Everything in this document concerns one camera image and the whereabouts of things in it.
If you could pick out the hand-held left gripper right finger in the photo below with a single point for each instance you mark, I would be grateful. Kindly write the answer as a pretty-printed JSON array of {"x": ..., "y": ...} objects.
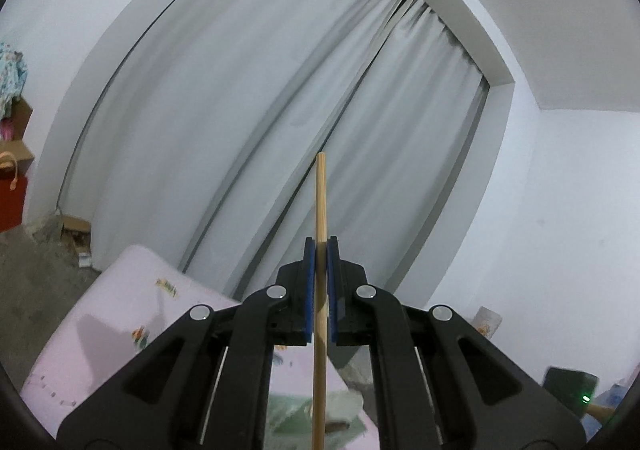
[{"x": 334, "y": 290}]

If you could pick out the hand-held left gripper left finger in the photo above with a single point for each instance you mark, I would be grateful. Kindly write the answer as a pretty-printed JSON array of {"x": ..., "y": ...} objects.
[{"x": 310, "y": 290}]

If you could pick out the single wooden chopstick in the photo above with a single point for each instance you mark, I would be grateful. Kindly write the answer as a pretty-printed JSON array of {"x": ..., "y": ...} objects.
[{"x": 321, "y": 205}]

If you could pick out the green plastic utensil basket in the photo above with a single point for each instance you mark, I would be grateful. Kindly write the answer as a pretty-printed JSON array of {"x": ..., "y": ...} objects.
[{"x": 290, "y": 417}]

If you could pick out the white curtain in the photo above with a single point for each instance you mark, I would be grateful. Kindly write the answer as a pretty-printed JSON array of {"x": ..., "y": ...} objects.
[
  {"x": 210, "y": 105},
  {"x": 390, "y": 155}
]

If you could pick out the pink printed tablecloth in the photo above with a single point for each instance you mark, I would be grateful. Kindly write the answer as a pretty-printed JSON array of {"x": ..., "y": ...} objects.
[{"x": 125, "y": 310}]

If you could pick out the flattened cardboard piece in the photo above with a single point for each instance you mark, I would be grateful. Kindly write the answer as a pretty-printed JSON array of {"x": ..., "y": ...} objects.
[{"x": 75, "y": 230}]

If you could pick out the open cardboard box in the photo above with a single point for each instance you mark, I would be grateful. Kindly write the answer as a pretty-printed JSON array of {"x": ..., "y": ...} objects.
[{"x": 21, "y": 117}]

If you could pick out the patterned cloth pile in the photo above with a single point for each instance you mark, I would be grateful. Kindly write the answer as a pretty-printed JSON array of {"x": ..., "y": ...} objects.
[{"x": 10, "y": 75}]

